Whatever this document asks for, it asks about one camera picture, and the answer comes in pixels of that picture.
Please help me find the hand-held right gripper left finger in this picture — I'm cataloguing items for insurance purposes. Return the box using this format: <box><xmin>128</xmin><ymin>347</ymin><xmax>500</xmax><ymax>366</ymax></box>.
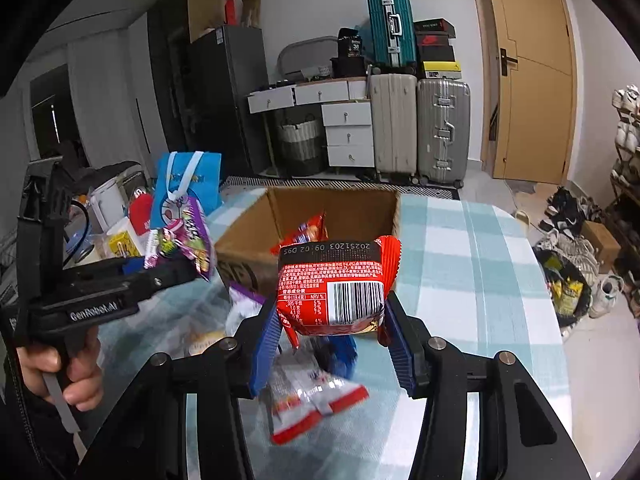
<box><xmin>75</xmin><ymin>305</ymin><xmax>287</xmax><ymax>480</ymax></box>

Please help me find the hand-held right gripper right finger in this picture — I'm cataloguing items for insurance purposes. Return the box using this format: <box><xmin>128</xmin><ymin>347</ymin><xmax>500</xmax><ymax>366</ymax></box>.
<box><xmin>382</xmin><ymin>290</ymin><xmax>593</xmax><ymax>480</ymax></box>

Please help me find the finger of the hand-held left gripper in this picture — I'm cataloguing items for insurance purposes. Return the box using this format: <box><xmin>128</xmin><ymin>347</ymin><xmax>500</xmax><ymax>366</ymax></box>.
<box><xmin>107</xmin><ymin>256</ymin><xmax>149</xmax><ymax>279</ymax></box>
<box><xmin>127</xmin><ymin>259</ymin><xmax>201</xmax><ymax>306</ymax></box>

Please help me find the purple green candy packet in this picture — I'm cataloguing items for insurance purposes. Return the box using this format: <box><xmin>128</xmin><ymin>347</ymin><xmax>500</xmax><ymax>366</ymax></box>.
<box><xmin>144</xmin><ymin>199</ymin><xmax>217</xmax><ymax>283</ymax></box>

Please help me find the clear cookie packet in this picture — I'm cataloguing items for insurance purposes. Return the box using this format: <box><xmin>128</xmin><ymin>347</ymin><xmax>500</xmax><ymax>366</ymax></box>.
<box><xmin>187</xmin><ymin>330</ymin><xmax>229</xmax><ymax>359</ymax></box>

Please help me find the blue snack packet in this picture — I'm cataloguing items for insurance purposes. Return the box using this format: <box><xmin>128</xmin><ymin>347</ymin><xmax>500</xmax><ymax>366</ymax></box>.
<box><xmin>315</xmin><ymin>335</ymin><xmax>359</xmax><ymax>376</ymax></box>

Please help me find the red white snack packet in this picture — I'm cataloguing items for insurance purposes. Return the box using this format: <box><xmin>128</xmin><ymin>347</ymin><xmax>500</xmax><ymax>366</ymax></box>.
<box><xmin>267</xmin><ymin>350</ymin><xmax>370</xmax><ymax>446</ymax></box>

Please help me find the small red snack packet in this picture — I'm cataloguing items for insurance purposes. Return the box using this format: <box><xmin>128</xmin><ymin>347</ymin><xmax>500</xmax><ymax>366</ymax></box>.
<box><xmin>276</xmin><ymin>235</ymin><xmax>403</xmax><ymax>349</ymax></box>

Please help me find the brown cardboard box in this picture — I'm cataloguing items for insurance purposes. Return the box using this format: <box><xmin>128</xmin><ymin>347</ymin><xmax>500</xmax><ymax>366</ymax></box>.
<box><xmin>215</xmin><ymin>186</ymin><xmax>404</xmax><ymax>297</ymax></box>

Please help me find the red chips bag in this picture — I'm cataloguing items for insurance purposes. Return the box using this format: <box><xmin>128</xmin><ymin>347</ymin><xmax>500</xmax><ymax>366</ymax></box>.
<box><xmin>270</xmin><ymin>212</ymin><xmax>329</xmax><ymax>256</ymax></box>

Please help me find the person's left hand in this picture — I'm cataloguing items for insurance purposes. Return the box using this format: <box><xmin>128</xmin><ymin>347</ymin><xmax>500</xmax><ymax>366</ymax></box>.
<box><xmin>15</xmin><ymin>332</ymin><xmax>106</xmax><ymax>412</ymax></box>

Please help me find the yellow drink carton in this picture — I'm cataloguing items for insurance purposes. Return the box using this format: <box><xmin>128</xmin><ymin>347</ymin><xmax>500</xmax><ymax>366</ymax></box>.
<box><xmin>107</xmin><ymin>232</ymin><xmax>144</xmax><ymax>261</ymax></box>

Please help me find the red pouch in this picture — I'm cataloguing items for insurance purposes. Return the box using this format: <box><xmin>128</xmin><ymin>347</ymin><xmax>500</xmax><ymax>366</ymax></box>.
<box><xmin>129</xmin><ymin>192</ymin><xmax>155</xmax><ymax>236</ymax></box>

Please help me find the white kettle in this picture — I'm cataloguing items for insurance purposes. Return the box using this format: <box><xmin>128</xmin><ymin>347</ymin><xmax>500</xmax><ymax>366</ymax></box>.
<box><xmin>89</xmin><ymin>178</ymin><xmax>134</xmax><ymax>234</ymax></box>

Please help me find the blue cartoon tote bag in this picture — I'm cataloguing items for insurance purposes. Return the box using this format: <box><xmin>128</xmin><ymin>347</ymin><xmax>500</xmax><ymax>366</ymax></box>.
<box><xmin>150</xmin><ymin>151</ymin><xmax>224</xmax><ymax>231</ymax></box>

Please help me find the black trash bag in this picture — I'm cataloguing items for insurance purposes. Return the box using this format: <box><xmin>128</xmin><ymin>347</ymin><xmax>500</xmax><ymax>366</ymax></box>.
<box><xmin>532</xmin><ymin>247</ymin><xmax>594</xmax><ymax>331</ymax></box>

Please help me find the dark grey refrigerator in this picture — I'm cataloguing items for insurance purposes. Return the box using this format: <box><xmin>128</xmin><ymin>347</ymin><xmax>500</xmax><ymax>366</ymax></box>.
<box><xmin>187</xmin><ymin>24</ymin><xmax>271</xmax><ymax>179</ymax></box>

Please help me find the dark tall cabinet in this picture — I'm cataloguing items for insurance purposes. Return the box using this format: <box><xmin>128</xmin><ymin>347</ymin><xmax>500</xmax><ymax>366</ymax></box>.
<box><xmin>146</xmin><ymin>0</ymin><xmax>193</xmax><ymax>161</ymax></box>

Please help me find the woven laundry basket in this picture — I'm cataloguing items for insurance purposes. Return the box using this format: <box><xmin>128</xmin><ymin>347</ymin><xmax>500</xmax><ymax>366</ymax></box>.
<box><xmin>275</xmin><ymin>115</ymin><xmax>325</xmax><ymax>176</ymax></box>

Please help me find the pile of loose shoes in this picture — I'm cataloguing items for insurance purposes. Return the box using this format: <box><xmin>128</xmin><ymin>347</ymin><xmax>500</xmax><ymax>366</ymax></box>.
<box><xmin>535</xmin><ymin>185</ymin><xmax>640</xmax><ymax>321</ymax></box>

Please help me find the small plain cardboard box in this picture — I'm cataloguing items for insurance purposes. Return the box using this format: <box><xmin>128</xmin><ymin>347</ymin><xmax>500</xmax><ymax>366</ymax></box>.
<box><xmin>580</xmin><ymin>220</ymin><xmax>622</xmax><ymax>274</ymax></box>

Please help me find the silver suitcase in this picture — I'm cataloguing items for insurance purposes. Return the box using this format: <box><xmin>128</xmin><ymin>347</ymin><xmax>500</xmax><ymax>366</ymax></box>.
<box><xmin>416</xmin><ymin>78</ymin><xmax>472</xmax><ymax>187</ymax></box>

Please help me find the beige suitcase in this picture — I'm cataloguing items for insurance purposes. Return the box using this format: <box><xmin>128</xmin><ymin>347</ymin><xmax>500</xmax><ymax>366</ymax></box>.
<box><xmin>368</xmin><ymin>72</ymin><xmax>419</xmax><ymax>184</ymax></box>

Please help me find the white dresser with drawers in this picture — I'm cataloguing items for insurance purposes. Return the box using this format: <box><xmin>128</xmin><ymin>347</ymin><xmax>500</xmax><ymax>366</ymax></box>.
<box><xmin>247</xmin><ymin>77</ymin><xmax>376</xmax><ymax>176</ymax></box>

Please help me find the flat cardboard box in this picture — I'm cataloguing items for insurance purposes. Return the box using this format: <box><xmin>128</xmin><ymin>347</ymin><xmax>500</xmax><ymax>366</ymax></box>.
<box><xmin>186</xmin><ymin>0</ymin><xmax>226</xmax><ymax>45</ymax></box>

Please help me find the wooden shoe rack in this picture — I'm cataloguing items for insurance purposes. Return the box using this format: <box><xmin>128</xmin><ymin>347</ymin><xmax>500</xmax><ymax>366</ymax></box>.
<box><xmin>609</xmin><ymin>152</ymin><xmax>640</xmax><ymax>306</ymax></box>

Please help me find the brown paper bag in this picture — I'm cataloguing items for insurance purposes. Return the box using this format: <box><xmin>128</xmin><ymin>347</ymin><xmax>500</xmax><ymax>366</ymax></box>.
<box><xmin>241</xmin><ymin>0</ymin><xmax>263</xmax><ymax>29</ymax></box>

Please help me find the black storage box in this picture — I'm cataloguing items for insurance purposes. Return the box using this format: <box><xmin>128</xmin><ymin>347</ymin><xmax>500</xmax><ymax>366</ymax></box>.
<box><xmin>330</xmin><ymin>55</ymin><xmax>371</xmax><ymax>79</ymax></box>

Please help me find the yellow white shoebox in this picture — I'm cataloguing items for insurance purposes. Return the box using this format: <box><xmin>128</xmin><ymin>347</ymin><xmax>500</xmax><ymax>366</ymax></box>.
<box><xmin>419</xmin><ymin>61</ymin><xmax>462</xmax><ymax>81</ymax></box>

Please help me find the wooden door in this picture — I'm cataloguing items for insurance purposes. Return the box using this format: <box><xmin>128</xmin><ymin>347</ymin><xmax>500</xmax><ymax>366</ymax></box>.
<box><xmin>477</xmin><ymin>0</ymin><xmax>577</xmax><ymax>186</ymax></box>

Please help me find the plain black shoebox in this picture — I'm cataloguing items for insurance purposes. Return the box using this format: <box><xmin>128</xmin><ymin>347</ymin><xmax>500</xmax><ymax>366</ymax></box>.
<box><xmin>416</xmin><ymin>46</ymin><xmax>456</xmax><ymax>64</ymax></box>

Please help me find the teal suitcase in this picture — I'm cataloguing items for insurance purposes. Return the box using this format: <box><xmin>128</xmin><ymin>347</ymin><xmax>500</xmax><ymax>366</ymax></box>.
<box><xmin>366</xmin><ymin>0</ymin><xmax>418</xmax><ymax>74</ymax></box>

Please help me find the black shoebox with red stripe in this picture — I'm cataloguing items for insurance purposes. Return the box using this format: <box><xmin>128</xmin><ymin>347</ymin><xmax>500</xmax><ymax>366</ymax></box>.
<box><xmin>414</xmin><ymin>19</ymin><xmax>457</xmax><ymax>36</ymax></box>

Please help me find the arched grey mirror frame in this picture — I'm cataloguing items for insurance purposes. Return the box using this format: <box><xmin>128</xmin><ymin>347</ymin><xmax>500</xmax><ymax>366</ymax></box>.
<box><xmin>276</xmin><ymin>36</ymin><xmax>341</xmax><ymax>84</ymax></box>

